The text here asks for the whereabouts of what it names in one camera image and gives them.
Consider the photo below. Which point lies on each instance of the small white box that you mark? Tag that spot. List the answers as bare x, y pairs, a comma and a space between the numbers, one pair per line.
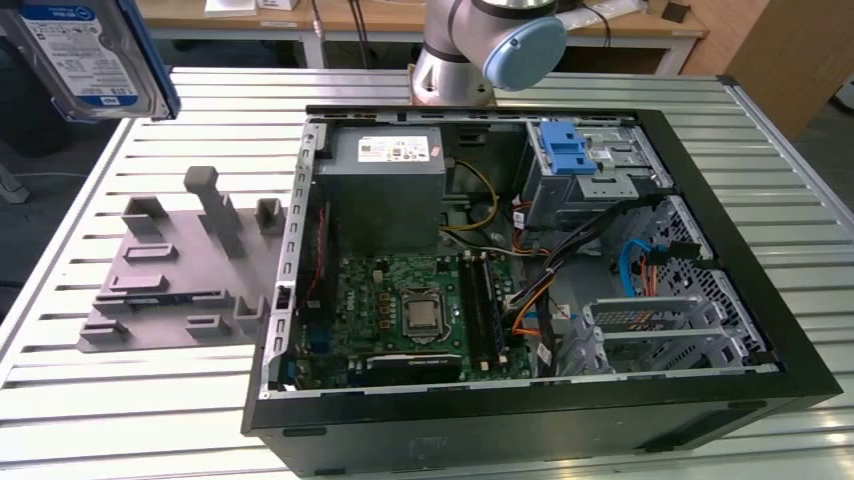
277, 4

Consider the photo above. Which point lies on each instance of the grey parts rack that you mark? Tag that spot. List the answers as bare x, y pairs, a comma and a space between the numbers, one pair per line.
188, 260

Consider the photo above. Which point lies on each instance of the grey power supply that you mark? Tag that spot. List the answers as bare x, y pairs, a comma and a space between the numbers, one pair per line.
381, 210

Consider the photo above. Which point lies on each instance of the blue drive latch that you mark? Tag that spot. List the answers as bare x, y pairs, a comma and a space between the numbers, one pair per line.
568, 150

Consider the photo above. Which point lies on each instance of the small brown box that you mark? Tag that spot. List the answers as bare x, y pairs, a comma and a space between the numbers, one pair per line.
677, 11

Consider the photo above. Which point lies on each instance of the metal disk bay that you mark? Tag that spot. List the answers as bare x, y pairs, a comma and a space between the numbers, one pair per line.
661, 335

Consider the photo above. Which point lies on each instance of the black PC case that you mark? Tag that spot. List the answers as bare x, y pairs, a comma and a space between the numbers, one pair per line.
468, 440

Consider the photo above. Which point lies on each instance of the wooden desk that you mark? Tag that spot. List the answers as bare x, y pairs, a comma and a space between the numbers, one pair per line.
334, 20

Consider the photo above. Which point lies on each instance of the black CPU socket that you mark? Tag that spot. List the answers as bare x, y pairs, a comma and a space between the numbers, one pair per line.
428, 341

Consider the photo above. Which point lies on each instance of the black chair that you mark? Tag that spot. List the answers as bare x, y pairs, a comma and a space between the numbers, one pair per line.
27, 135

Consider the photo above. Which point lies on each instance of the green RAM stick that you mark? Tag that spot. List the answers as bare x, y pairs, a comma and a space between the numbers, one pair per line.
148, 301

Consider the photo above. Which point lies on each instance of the green motherboard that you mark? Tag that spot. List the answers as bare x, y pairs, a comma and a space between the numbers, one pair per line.
374, 300

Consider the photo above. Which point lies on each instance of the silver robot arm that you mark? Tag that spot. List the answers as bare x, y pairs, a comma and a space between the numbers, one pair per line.
448, 75

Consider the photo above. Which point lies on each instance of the silver CPU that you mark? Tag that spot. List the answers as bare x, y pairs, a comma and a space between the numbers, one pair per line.
424, 315

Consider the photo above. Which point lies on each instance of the hard disk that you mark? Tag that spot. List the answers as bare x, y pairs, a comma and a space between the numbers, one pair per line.
88, 55

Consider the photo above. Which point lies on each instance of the wooden cabinet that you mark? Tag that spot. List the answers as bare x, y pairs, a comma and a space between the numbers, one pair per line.
788, 50

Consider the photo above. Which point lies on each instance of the black case fan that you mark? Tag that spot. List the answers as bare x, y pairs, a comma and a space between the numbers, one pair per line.
313, 235

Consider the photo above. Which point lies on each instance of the black graphics card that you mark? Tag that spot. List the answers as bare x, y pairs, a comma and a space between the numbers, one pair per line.
408, 370

